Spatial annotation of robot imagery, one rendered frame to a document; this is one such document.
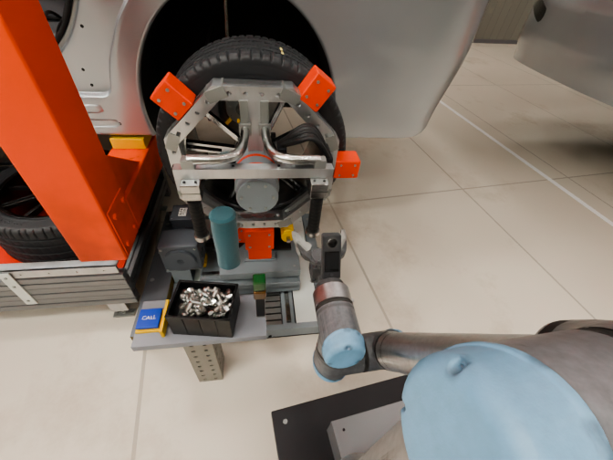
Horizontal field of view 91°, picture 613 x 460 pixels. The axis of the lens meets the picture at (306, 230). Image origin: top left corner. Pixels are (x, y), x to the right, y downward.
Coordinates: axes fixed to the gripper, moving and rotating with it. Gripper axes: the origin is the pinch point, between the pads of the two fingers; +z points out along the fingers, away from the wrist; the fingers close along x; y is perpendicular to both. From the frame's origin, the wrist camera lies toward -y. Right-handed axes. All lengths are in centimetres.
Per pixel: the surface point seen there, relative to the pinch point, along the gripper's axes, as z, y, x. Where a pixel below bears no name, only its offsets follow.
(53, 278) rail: 26, 48, -103
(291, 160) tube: 7.8, -17.7, -7.6
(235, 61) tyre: 35, -33, -21
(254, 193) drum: 12.0, -3.8, -17.7
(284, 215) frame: 28.4, 20.2, -7.3
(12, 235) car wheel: 38, 34, -116
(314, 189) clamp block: 4.5, -10.5, -1.4
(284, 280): 32, 68, -6
